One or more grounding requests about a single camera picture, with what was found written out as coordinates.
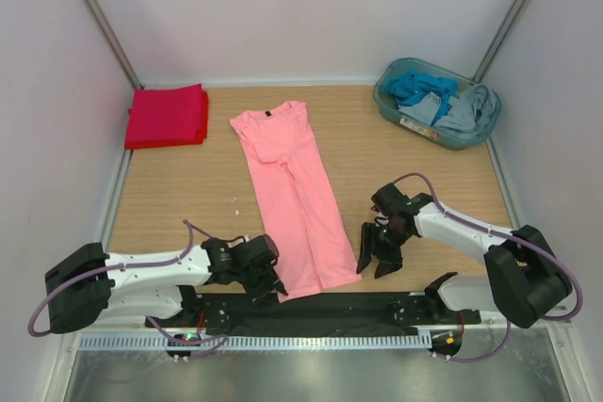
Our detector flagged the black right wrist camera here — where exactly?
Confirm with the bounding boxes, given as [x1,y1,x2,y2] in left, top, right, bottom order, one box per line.
[371,183,411,217]

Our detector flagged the aluminium frame rail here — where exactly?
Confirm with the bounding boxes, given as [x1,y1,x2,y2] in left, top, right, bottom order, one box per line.
[56,292,574,333]

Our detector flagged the pink t shirt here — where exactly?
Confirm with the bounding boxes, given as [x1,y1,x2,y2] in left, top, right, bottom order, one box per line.
[230,101,362,302]

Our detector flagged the grey blue t shirt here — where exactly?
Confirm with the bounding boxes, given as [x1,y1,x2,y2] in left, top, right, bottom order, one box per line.
[398,84,502,137]

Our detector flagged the aluminium post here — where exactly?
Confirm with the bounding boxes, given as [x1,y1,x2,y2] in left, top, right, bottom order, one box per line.
[473,0,530,83]
[82,0,143,89]

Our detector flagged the left rear aluminium post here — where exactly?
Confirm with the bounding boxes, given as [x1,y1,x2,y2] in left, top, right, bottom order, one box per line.
[82,0,143,89]

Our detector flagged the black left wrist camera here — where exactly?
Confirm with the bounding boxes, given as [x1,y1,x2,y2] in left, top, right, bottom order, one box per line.
[240,234,279,270]

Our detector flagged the white slotted cable duct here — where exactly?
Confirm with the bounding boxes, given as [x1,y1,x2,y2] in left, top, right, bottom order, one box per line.
[78,331,432,351]

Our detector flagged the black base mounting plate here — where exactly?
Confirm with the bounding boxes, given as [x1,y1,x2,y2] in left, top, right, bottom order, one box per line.
[157,292,481,338]

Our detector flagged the teal plastic bin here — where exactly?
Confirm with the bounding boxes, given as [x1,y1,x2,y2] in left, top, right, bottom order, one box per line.
[373,57,502,150]

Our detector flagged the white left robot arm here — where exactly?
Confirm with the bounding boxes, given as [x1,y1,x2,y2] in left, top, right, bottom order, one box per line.
[44,234,286,334]

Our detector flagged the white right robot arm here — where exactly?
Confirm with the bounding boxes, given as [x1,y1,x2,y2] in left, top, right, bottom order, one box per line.
[356,185,573,329]

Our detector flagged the right rear aluminium post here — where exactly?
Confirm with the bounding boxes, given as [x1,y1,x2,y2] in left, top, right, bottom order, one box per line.
[473,0,530,83]

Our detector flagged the folded red t shirt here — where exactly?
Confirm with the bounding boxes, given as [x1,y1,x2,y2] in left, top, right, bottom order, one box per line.
[123,83,210,152]

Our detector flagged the folded magenta t shirt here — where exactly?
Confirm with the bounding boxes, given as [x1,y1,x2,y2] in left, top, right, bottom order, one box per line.
[123,84,204,147]

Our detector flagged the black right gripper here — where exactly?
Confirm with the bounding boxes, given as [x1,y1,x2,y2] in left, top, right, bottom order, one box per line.
[356,221,412,279]

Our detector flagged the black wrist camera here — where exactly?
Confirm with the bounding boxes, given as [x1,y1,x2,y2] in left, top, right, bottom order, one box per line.
[240,234,279,270]
[371,183,411,217]

